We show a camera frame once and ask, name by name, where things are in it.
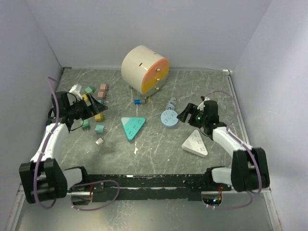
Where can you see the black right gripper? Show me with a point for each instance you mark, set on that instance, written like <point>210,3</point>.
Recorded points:
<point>191,109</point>

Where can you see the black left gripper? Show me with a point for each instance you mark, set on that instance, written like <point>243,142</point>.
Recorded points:
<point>94,105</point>

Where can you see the yellow plug block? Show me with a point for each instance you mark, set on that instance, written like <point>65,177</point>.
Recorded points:
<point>99,117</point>

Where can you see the pink plug block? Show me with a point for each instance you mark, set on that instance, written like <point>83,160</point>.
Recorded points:
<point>102,95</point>
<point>104,87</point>

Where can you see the yellow plug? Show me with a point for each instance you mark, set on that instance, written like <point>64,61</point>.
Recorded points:
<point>85,97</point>

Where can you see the blue round socket board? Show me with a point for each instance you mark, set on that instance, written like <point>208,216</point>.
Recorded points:
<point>169,115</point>

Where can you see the teal plug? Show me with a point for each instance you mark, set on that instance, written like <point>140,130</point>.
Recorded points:
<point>99,129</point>

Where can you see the white triangular socket board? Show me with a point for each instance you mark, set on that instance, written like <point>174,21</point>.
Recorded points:
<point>195,145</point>

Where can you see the teal triangular socket board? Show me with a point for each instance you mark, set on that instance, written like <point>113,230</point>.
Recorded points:
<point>131,126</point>

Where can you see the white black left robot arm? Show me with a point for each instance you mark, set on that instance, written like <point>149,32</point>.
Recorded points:
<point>42,177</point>

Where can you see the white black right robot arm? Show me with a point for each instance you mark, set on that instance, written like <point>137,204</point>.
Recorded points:
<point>249,168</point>

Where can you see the round beige drawer cabinet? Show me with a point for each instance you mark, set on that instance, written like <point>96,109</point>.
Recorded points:
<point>145,70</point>

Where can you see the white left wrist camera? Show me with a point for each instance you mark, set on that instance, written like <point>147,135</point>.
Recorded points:
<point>75,90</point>

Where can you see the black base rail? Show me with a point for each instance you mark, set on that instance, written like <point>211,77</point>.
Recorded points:
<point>103,188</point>

